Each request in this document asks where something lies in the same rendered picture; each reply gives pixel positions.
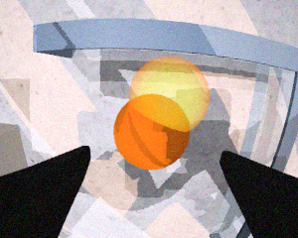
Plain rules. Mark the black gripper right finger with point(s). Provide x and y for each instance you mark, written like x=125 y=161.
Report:
x=268 y=199

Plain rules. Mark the clear l-shaped low wall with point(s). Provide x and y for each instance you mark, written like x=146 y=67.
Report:
x=178 y=37
x=266 y=119

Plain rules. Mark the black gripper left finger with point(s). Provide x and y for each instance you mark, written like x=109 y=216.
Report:
x=35 y=201

